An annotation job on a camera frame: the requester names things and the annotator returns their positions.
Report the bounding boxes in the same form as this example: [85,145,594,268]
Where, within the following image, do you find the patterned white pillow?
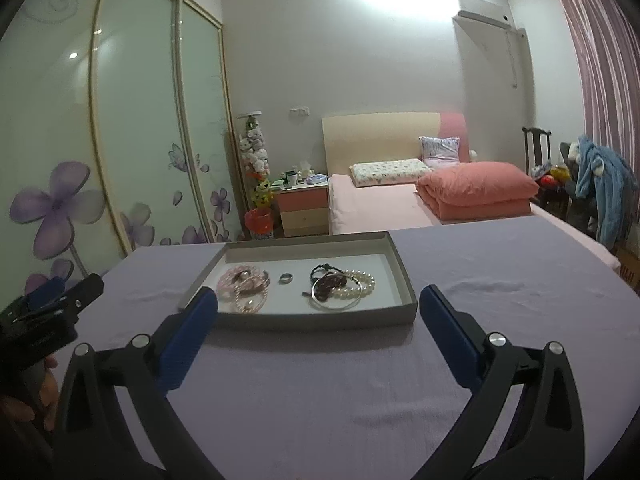
[349,158,431,188]

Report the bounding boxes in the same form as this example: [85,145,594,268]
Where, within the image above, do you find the silver bangle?
[309,276,365,309]

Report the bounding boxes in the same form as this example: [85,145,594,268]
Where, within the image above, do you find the person's left hand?
[0,355,60,433]

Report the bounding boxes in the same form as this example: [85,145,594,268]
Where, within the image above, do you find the pink and cream nightstand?
[275,182,331,238]

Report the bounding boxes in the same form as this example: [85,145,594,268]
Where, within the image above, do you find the folded pink quilt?
[416,161,541,222]

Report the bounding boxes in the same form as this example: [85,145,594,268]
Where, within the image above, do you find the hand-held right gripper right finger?
[415,285,586,480]

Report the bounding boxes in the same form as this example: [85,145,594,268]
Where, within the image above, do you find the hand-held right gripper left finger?
[52,286,226,480]

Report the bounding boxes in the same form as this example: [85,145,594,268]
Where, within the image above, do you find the pink bed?
[321,112,621,271]

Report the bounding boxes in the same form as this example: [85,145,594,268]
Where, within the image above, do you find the small purple pillow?
[419,136,461,167]

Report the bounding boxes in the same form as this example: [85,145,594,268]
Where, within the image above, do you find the colourful toys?
[532,167,571,189]

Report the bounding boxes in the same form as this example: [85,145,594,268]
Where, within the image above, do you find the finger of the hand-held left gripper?
[24,276,67,310]
[47,273,105,322]

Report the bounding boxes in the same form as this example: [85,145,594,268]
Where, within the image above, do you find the red trash bin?
[244,207,275,240]

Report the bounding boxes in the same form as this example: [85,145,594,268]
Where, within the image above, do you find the pink bead charm bracelet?
[218,266,271,293]

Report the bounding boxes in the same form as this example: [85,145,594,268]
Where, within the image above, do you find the blue fleece robe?
[575,135,638,251]

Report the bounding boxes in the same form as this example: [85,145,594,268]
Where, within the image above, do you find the floral sliding door wardrobe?
[0,0,246,301]

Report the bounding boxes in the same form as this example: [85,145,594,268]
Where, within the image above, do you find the white air conditioner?
[456,0,526,38]

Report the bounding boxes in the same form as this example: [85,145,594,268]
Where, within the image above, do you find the hanging plush toy column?
[237,111,276,211]

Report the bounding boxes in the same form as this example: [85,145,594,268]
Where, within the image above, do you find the dark wooden chair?
[521,126,553,173]

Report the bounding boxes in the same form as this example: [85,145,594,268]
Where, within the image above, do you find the pink curtain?
[555,0,640,211]

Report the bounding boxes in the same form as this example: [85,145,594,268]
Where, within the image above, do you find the white pearl bracelet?
[341,269,377,300]

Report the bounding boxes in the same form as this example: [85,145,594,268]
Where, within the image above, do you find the white jewelry tray box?
[177,231,418,332]

